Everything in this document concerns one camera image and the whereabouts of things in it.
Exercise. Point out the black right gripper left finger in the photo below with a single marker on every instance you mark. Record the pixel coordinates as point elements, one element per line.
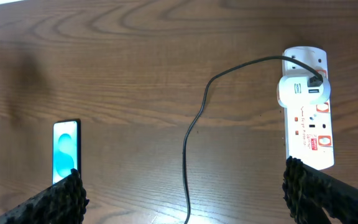
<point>62,203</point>

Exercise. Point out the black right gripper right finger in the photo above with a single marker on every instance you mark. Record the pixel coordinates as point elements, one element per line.
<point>315,197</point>

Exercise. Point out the blue Galaxy smartphone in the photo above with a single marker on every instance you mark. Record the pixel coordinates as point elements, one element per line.
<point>66,148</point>

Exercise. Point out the white USB charger plug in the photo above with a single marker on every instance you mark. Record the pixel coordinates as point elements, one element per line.
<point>295,91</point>

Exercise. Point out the white power strip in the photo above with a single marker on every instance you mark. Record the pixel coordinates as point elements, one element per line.
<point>308,129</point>

